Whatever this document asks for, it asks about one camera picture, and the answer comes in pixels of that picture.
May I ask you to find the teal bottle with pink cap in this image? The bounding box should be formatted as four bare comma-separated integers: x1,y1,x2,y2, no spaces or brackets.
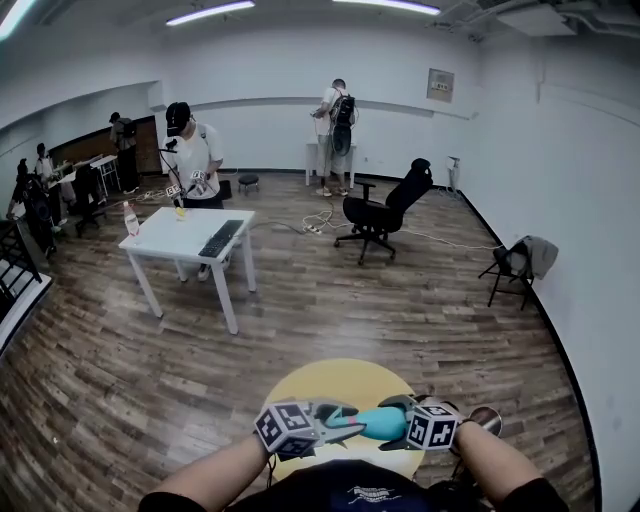
357,405,409,442

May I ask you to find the white desk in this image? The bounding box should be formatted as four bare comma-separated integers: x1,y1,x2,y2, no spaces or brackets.
92,154,121,194

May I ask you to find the white narrow table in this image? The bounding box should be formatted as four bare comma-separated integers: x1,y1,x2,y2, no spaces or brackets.
305,142,357,190

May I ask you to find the wall electrical panel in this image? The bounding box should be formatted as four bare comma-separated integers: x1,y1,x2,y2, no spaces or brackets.
426,68,455,104

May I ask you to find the black keyboard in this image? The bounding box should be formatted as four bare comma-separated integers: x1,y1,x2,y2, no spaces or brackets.
198,218,245,259

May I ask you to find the clear plastic water bottle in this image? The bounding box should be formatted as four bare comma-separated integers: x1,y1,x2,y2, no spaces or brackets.
122,200,141,239

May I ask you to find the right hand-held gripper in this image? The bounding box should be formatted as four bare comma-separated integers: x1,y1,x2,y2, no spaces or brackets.
376,394,461,453

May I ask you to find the black stair railing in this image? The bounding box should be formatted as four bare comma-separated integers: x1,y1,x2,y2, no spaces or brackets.
0,219,44,321

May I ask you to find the metal cup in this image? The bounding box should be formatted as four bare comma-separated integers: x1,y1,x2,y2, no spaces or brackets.
467,405,504,439

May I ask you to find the white square table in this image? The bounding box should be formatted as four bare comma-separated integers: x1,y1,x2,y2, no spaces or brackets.
118,206,259,335

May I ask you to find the person's dark t-shirt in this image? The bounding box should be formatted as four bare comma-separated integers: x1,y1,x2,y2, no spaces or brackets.
139,458,569,512

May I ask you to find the person's right forearm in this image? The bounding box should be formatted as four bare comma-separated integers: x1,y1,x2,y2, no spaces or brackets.
452,422,541,506

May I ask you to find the black swivel chair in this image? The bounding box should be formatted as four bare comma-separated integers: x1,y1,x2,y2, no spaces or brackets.
73,164,107,237

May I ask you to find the ceiling light tube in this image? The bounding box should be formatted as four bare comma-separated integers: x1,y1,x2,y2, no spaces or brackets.
332,0,442,16
0,0,39,41
165,0,256,27

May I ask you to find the black office chair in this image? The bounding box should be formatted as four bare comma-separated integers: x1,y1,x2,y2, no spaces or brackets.
333,157,435,266

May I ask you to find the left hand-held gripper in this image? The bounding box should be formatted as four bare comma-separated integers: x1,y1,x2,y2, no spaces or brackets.
253,399,369,461

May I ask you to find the yellow round table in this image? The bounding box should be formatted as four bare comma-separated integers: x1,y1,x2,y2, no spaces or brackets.
264,358,426,481

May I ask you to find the black folding chair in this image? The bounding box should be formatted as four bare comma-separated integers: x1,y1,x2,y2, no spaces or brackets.
477,239,536,311

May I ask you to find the grey jacket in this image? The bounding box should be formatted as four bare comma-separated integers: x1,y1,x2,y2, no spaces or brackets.
512,235,560,280

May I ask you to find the person's left forearm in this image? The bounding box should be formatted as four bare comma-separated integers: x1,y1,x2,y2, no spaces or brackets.
149,432,274,512

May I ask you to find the white ceiling air conditioner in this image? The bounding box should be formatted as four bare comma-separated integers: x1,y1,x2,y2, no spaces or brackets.
497,4,576,37

